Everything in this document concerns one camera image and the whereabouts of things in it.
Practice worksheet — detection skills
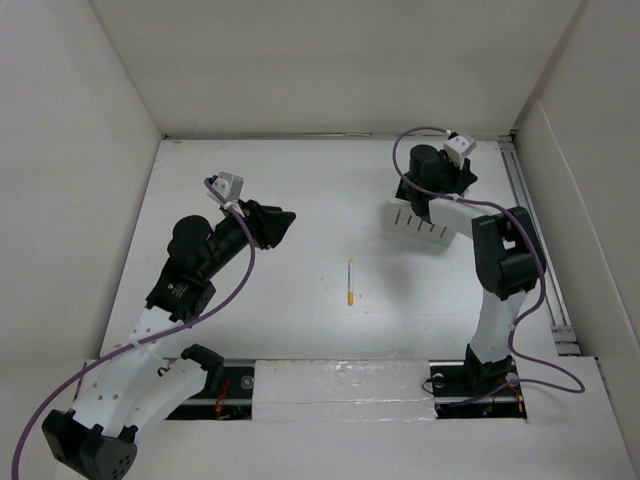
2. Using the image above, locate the yellow cap white pen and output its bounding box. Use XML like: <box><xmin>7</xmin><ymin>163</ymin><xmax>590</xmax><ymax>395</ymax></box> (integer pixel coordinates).
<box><xmin>347</xmin><ymin>259</ymin><xmax>355</xmax><ymax>307</ymax></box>

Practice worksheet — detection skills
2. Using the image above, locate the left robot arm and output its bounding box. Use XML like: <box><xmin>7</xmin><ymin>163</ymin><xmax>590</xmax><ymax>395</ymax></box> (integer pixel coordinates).
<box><xmin>42</xmin><ymin>200</ymin><xmax>296</xmax><ymax>479</ymax></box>

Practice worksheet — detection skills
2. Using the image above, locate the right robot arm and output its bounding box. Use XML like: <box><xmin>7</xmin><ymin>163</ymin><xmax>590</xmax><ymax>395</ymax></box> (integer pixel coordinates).
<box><xmin>398</xmin><ymin>144</ymin><xmax>546</xmax><ymax>403</ymax></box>

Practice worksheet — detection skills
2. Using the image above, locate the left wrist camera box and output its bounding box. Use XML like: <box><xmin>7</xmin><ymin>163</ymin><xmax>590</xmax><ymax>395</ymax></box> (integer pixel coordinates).
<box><xmin>204</xmin><ymin>172</ymin><xmax>244</xmax><ymax>205</ymax></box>

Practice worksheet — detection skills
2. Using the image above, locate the aluminium rail right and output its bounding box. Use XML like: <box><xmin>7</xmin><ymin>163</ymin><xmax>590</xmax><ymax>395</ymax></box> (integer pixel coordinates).
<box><xmin>499</xmin><ymin>130</ymin><xmax>581</xmax><ymax>356</ymax></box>

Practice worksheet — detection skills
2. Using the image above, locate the white foam block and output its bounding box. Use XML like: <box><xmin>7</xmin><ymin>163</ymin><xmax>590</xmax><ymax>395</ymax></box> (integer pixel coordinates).
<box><xmin>252</xmin><ymin>359</ymin><xmax>435</xmax><ymax>423</ymax></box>

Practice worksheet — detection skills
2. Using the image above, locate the white pen holder box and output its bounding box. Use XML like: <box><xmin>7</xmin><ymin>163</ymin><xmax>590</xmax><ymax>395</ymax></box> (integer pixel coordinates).
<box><xmin>381</xmin><ymin>198</ymin><xmax>456</xmax><ymax>248</ymax></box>

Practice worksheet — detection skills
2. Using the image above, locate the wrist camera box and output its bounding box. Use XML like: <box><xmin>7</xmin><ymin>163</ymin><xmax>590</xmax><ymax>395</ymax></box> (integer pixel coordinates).
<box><xmin>204</xmin><ymin>172</ymin><xmax>244</xmax><ymax>205</ymax></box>
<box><xmin>443</xmin><ymin>132</ymin><xmax>477</xmax><ymax>168</ymax></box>

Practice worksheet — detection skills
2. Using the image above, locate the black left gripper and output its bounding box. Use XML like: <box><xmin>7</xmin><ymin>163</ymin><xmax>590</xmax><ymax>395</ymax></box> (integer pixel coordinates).
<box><xmin>200</xmin><ymin>197</ymin><xmax>294</xmax><ymax>279</ymax></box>

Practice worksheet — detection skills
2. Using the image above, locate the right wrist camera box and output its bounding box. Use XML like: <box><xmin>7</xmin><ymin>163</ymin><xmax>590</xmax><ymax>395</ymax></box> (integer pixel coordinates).
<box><xmin>443</xmin><ymin>132</ymin><xmax>477</xmax><ymax>168</ymax></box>

